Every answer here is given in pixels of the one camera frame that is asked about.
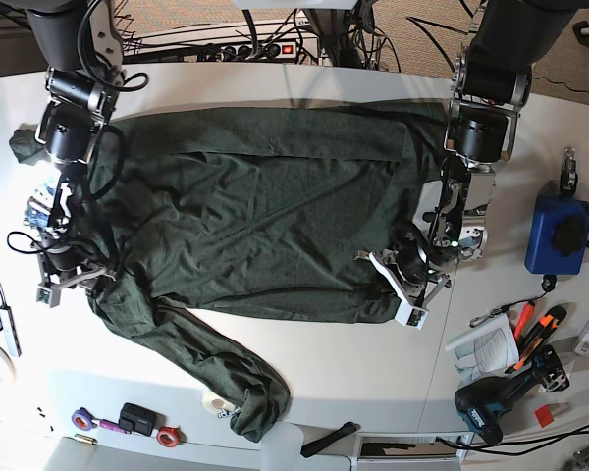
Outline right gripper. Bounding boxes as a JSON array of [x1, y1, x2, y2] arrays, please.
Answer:
[[35, 249, 116, 308]]

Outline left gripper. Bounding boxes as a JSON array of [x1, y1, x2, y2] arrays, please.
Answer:
[[354, 247, 451, 329]]

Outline dark green t-shirt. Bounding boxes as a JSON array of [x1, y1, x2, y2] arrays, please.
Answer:
[[30, 100, 446, 443]]

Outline blue box with black knob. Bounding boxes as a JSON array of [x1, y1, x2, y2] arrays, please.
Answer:
[[523, 145, 589, 295]]

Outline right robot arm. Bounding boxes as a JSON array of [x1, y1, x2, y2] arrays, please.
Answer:
[[9, 1, 139, 307]]

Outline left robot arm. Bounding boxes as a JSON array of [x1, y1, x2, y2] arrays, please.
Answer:
[[357, 1, 589, 329]]

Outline grey usb hub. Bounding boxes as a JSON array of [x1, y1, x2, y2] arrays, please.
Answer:
[[0, 305, 22, 358]]

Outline rolled paper sheet with drawing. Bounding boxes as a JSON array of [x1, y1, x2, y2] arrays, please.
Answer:
[[445, 314, 519, 384]]

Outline purple tape roll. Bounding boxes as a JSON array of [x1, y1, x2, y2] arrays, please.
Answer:
[[72, 407, 95, 431]]

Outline orange black utility knife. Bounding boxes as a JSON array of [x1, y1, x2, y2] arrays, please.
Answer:
[[505, 305, 567, 375]]

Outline red square sticker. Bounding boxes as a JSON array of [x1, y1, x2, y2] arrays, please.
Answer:
[[534, 405, 554, 428]]

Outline red tape roll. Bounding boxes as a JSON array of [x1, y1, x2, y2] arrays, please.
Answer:
[[156, 427, 181, 448]]

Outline clear tape rolls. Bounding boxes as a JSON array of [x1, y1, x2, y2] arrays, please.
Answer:
[[202, 392, 240, 419]]

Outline black power strip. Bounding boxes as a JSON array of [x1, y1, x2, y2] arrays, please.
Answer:
[[196, 42, 298, 64]]

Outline dark teal cordless drill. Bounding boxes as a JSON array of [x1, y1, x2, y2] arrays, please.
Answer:
[[454, 344, 570, 446]]

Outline black action camera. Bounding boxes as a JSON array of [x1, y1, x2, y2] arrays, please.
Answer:
[[118, 403, 157, 437]]

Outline black strap handle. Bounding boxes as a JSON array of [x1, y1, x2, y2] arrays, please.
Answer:
[[300, 422, 359, 458]]

